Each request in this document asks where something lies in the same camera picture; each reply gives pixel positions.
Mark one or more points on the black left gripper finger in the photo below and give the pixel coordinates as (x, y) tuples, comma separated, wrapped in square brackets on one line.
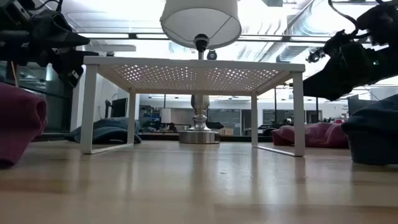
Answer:
[(79, 40), (84, 57)]

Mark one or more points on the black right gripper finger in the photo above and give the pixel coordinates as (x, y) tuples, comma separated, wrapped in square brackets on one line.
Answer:
[(323, 87)]

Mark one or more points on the maroon pink cap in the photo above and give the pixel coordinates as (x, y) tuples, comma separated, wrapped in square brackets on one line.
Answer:
[(18, 124), (320, 133)]

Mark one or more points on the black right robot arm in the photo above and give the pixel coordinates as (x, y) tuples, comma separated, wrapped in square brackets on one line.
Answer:
[(381, 18)]

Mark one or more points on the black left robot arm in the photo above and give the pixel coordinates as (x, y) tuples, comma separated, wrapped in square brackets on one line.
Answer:
[(14, 37)]

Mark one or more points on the black ceiling spotlight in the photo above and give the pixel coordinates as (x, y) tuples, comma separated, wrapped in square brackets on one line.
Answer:
[(315, 56)]

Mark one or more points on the black computer monitor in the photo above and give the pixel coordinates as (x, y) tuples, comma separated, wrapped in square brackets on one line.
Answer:
[(119, 108)]

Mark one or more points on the dark navy cap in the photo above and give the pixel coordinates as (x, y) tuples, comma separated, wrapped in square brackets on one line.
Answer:
[(373, 137)]

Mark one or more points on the teal blue cap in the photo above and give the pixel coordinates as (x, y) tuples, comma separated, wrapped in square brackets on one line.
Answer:
[(109, 130)]

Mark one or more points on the brown cardboard box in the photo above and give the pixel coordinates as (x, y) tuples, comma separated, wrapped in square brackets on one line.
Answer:
[(227, 131)]

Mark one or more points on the white perforated metal shelf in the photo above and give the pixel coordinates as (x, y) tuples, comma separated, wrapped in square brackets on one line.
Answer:
[(192, 63)]

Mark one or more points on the silver lamp with white shade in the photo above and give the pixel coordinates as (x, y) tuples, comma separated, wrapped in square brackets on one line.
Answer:
[(199, 18)]

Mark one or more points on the black table frame rail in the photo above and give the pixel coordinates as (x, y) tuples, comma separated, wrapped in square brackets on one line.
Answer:
[(161, 137)]

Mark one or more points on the black overhead camera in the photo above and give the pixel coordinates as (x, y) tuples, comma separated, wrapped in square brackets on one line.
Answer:
[(211, 55)]

